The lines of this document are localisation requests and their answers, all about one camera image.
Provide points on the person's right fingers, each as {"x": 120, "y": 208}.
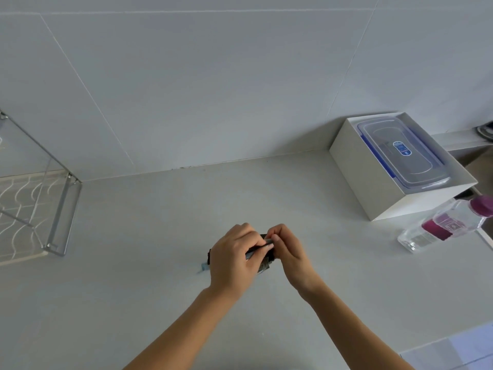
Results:
{"x": 279, "y": 238}

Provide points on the small light blue scrap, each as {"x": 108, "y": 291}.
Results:
{"x": 202, "y": 268}

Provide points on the person's left fingers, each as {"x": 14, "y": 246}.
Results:
{"x": 252, "y": 238}

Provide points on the person's right hand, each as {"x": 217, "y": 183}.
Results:
{"x": 294, "y": 258}

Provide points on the dark round metal object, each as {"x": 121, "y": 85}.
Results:
{"x": 486, "y": 130}

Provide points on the small black packet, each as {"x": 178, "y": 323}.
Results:
{"x": 265, "y": 258}

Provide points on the clear plastic container blue lid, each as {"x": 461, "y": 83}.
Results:
{"x": 404, "y": 152}

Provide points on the clear bottle magenta cap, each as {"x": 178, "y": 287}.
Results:
{"x": 446, "y": 223}

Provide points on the white patterned drain tray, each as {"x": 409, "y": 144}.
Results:
{"x": 23, "y": 215}

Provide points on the person's left hand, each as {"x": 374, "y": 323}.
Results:
{"x": 227, "y": 260}

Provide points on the person's left forearm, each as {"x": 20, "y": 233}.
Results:
{"x": 181, "y": 331}

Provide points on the white cardboard box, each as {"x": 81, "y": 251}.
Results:
{"x": 400, "y": 177}

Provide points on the person's right forearm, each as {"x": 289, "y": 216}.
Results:
{"x": 354, "y": 331}

